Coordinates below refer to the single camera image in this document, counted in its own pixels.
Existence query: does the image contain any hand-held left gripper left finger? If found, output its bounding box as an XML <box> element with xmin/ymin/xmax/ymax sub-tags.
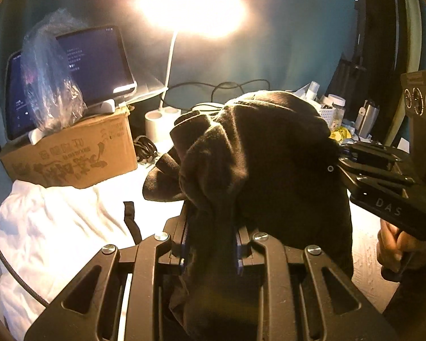
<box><xmin>24</xmin><ymin>208</ymin><xmax>192</xmax><ymax>341</ymax></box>

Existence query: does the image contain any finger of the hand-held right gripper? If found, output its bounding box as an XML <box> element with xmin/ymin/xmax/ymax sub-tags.
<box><xmin>341</xmin><ymin>141</ymin><xmax>402</xmax><ymax>164</ymax></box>
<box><xmin>337</xmin><ymin>163</ymin><xmax>416</xmax><ymax>187</ymax></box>

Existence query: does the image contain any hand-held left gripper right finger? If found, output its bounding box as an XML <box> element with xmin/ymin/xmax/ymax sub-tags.
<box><xmin>234</xmin><ymin>225</ymin><xmax>400</xmax><ymax>341</ymax></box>

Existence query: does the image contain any black fleece hoodie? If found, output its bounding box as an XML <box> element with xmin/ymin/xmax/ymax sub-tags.
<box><xmin>143</xmin><ymin>90</ymin><xmax>354</xmax><ymax>341</ymax></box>

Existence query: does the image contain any person's right forearm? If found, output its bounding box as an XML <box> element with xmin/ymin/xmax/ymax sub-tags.
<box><xmin>390</xmin><ymin>238</ymin><xmax>426</xmax><ymax>341</ymax></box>

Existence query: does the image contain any person's right hand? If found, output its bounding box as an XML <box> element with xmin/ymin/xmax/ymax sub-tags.
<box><xmin>376</xmin><ymin>218</ymin><xmax>417</xmax><ymax>281</ymax></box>

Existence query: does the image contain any steel tumbler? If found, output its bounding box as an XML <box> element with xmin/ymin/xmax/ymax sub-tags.
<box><xmin>355</xmin><ymin>100</ymin><xmax>380</xmax><ymax>139</ymax></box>

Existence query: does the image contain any yellow snack packet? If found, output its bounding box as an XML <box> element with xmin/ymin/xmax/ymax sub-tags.
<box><xmin>330</xmin><ymin>128</ymin><xmax>350</xmax><ymax>143</ymax></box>

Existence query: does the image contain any glass jar with white lid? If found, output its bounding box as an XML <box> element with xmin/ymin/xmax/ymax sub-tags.
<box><xmin>327</xmin><ymin>94</ymin><xmax>346</xmax><ymax>128</ymax></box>

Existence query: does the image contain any white perforated basket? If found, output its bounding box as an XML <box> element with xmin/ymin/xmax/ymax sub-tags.
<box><xmin>318</xmin><ymin>108</ymin><xmax>336</xmax><ymax>130</ymax></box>

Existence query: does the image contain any dark furniture piece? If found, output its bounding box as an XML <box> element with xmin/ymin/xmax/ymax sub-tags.
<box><xmin>335</xmin><ymin>53</ymin><xmax>364</xmax><ymax>96</ymax></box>

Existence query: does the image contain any white desk lamp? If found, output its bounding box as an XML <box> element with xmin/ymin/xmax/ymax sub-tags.
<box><xmin>137</xmin><ymin>0</ymin><xmax>249</xmax><ymax>143</ymax></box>

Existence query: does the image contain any white crumpled cloth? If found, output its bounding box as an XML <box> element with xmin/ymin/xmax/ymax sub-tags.
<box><xmin>0</xmin><ymin>179</ymin><xmax>143</xmax><ymax>327</ymax></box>

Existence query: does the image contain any yellow-green upright panel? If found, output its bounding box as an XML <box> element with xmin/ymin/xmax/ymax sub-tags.
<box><xmin>385</xmin><ymin>0</ymin><xmax>426</xmax><ymax>144</ymax></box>

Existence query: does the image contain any cardboard box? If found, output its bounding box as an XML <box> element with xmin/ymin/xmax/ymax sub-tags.
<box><xmin>0</xmin><ymin>108</ymin><xmax>139</xmax><ymax>190</ymax></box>

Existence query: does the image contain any large dark tablet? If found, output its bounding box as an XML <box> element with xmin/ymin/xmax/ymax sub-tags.
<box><xmin>55</xmin><ymin>26</ymin><xmax>138</xmax><ymax>96</ymax></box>

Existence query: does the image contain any clear plastic bag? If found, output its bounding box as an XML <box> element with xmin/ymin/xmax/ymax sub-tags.
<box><xmin>20</xmin><ymin>9</ymin><xmax>87</xmax><ymax>132</ymax></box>

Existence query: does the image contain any small dark tablet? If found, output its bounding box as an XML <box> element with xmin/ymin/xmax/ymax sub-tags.
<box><xmin>6</xmin><ymin>50</ymin><xmax>34</xmax><ymax>141</ymax></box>

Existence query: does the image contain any black strap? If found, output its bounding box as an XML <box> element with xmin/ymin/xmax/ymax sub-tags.
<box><xmin>124</xmin><ymin>201</ymin><xmax>143</xmax><ymax>246</ymax></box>

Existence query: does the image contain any black cable bundle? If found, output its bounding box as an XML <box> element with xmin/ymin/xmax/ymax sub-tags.
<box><xmin>133</xmin><ymin>136</ymin><xmax>160</xmax><ymax>166</ymax></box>

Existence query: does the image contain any black charger cable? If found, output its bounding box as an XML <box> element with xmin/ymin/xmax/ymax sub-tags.
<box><xmin>163</xmin><ymin>80</ymin><xmax>270</xmax><ymax>112</ymax></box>

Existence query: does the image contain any black braided cable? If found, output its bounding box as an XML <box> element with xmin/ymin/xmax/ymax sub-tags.
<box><xmin>0</xmin><ymin>220</ymin><xmax>49</xmax><ymax>306</ymax></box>

